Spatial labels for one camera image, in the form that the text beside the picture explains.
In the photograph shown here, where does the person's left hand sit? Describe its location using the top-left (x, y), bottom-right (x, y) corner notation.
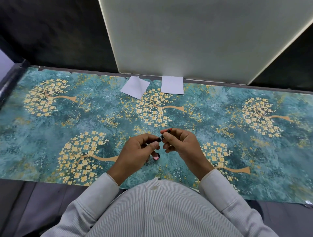
top-left (107, 133), bottom-right (161, 187)

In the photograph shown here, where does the person's right hand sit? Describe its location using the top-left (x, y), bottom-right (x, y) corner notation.
top-left (160, 128), bottom-right (215, 182)

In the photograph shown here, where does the white paper square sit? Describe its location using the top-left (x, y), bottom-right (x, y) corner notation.
top-left (120, 75), bottom-right (151, 100)
top-left (161, 76), bottom-right (184, 95)

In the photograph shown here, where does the person's right forearm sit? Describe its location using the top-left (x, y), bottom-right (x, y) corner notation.
top-left (198, 168), bottom-right (279, 237)

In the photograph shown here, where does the person's left forearm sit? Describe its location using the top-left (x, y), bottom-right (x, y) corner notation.
top-left (40, 173), bottom-right (120, 237)

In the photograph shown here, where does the person's striped shirt torso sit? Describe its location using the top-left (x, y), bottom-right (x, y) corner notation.
top-left (85, 177), bottom-right (245, 237)

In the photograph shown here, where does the teal floral table cover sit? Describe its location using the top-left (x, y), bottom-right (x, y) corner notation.
top-left (0, 67), bottom-right (313, 204)

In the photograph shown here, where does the frosted white light panel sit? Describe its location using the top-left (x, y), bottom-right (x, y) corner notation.
top-left (98, 0), bottom-right (313, 85)

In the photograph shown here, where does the black wrapped metal frame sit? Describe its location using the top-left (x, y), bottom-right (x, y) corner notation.
top-left (0, 58), bottom-right (30, 108)

